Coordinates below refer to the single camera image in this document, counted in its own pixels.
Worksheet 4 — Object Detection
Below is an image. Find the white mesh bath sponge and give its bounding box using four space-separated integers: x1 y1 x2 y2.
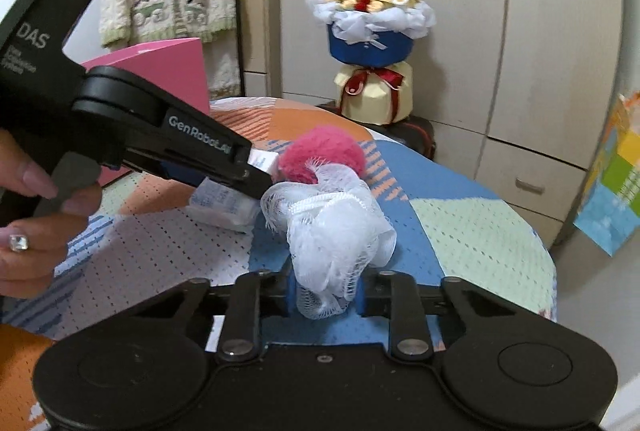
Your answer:
260 164 397 319

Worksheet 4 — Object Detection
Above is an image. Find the white wet wipes pack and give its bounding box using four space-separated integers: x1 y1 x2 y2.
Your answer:
186 148 279 234

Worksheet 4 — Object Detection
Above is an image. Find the pink fluffy pompom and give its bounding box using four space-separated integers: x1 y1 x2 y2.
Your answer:
278 126 366 184

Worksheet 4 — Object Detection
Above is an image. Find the person's left hand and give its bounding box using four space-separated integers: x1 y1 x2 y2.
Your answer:
1 130 102 299

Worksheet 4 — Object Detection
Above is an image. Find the pink cardboard box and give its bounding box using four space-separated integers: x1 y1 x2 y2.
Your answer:
72 38 220 186

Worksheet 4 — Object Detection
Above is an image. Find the patchwork tablecloth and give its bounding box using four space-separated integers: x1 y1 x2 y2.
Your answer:
1 98 556 430

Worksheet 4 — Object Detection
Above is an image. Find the black suitcase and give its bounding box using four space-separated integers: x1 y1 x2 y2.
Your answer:
316 100 437 163

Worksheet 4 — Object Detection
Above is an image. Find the colourful paper gift bag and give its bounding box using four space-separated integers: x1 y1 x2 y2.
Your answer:
574 92 639 255

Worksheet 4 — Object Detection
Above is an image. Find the beige wooden wardrobe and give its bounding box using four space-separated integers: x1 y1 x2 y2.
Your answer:
242 0 623 243

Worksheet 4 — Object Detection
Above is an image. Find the flower bouquet in blue wrap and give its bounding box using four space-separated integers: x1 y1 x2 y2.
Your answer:
306 0 436 126

